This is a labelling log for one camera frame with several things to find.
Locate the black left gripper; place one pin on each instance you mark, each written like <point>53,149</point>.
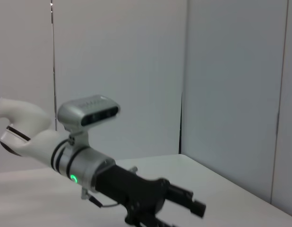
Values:
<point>136,194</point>

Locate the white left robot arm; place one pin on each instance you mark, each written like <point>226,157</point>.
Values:
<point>42,142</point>

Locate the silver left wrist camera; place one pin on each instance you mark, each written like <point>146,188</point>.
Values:
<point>75,111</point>

